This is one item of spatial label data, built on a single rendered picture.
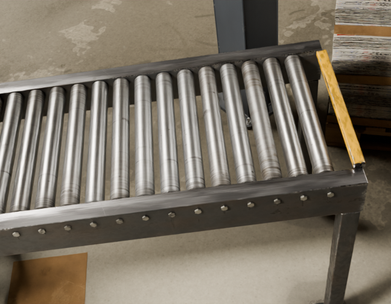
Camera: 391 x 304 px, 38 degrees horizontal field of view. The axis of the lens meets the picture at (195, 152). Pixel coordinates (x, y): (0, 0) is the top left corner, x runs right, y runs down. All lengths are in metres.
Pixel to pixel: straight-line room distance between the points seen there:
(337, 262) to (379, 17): 0.86
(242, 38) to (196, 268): 0.92
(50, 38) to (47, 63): 0.21
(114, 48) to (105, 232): 1.82
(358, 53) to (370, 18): 0.16
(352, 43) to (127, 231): 1.11
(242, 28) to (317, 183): 1.03
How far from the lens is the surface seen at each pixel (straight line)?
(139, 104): 1.65
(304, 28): 3.15
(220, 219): 1.46
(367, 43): 2.16
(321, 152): 1.48
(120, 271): 2.27
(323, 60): 1.70
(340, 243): 1.64
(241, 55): 1.75
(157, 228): 1.47
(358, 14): 2.09
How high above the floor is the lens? 1.93
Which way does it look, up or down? 49 degrees down
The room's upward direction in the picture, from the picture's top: 10 degrees counter-clockwise
